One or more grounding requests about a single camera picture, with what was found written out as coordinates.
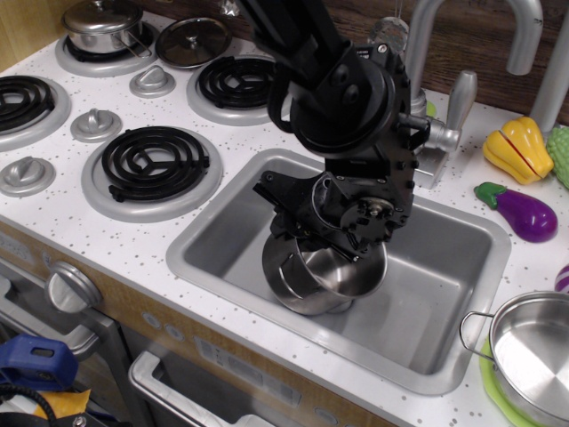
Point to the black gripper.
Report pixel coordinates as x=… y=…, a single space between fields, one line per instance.
x=298 y=217

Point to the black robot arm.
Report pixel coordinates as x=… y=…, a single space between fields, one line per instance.
x=350 y=106

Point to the grey toy sink basin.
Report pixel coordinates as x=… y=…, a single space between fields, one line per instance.
x=441 y=265

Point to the round steel pot lid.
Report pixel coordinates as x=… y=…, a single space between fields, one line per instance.
x=193 y=42

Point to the small lidded steel pot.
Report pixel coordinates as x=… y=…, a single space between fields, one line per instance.
x=105 y=27

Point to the front right stove burner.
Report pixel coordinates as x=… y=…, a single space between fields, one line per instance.
x=151 y=174

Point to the back right stove burner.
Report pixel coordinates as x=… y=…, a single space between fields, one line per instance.
x=232 y=90

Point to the green cutting board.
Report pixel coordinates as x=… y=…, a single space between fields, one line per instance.
x=431 y=109

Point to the grey stove knob top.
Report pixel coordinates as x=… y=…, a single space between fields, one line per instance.
x=152 y=83

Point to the grey stove knob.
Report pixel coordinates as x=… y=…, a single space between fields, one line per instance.
x=27 y=177
x=152 y=83
x=96 y=126

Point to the silver dishwasher door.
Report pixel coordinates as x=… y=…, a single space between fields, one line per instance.
x=180 y=393

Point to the grey stove knob middle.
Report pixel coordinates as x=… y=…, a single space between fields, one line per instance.
x=96 y=126

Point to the silver oven dial knob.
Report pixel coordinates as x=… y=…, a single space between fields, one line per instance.
x=69 y=290

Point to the clear crystal faucet knob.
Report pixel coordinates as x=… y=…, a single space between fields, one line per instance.
x=392 y=31

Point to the back left stove burner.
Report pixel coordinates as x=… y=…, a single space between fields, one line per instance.
x=104 y=65

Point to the yellow toy bell pepper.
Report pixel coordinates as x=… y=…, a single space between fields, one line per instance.
x=519 y=150

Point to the purple toy eggplant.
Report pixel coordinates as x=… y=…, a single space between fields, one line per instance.
x=530 y=219

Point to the grey stove knob bottom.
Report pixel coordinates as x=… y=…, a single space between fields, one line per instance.
x=27 y=177

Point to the left edge stove burner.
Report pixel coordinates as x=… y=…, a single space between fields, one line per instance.
x=32 y=108

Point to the green plate under pan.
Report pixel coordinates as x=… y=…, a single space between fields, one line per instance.
x=498 y=391

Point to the purple striped toy vegetable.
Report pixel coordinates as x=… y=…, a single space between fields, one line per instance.
x=562 y=280

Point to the green toy corn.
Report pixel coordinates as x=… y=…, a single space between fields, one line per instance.
x=558 y=149

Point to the silver toy faucet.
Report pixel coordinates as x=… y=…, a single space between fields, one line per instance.
x=445 y=136

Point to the steel pan with handle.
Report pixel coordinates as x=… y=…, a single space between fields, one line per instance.
x=530 y=316

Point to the silver oven door handle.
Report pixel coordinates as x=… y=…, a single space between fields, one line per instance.
x=23 y=317

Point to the white vertical post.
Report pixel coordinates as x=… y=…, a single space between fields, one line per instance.
x=554 y=85

